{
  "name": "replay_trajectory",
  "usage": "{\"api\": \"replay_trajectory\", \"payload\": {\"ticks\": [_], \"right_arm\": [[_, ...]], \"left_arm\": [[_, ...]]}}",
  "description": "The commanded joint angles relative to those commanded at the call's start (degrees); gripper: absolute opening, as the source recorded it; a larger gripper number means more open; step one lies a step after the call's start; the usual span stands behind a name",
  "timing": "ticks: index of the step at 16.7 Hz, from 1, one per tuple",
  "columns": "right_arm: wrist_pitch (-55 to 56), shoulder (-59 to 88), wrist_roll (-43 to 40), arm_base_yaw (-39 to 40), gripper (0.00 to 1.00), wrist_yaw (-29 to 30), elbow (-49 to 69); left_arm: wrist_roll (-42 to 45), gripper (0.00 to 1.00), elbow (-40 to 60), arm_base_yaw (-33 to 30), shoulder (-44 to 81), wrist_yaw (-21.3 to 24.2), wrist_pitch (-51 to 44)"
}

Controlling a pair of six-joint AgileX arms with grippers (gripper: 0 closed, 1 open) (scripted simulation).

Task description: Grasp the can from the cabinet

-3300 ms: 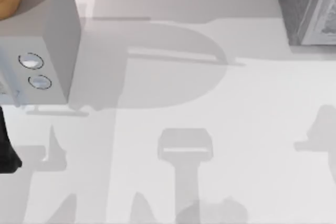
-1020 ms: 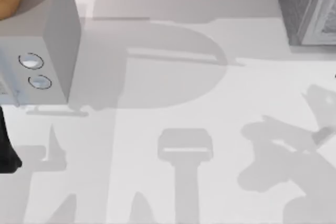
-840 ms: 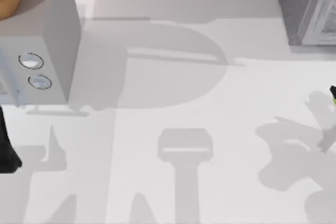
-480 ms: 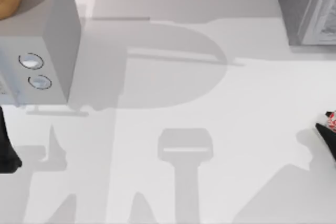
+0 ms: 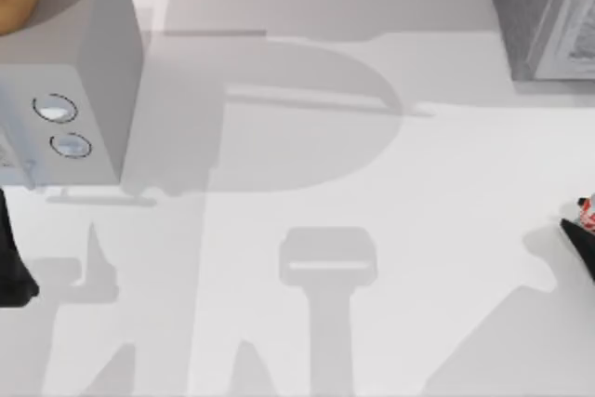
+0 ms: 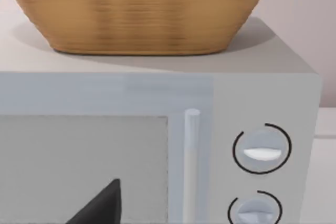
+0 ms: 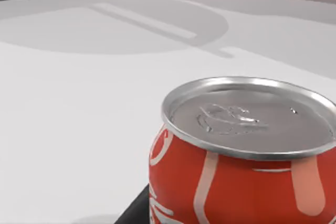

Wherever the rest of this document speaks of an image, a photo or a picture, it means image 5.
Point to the pale microwave oven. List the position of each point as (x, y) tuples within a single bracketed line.
[(107, 90)]

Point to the round microwave knob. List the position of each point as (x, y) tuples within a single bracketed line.
[(55, 108), (70, 145)]

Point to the grey cabinet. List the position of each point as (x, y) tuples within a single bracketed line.
[(516, 16)]

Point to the red and white can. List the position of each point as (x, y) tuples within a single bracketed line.
[(588, 215)]

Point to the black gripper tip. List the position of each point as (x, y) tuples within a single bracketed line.
[(582, 248), (10, 257)]

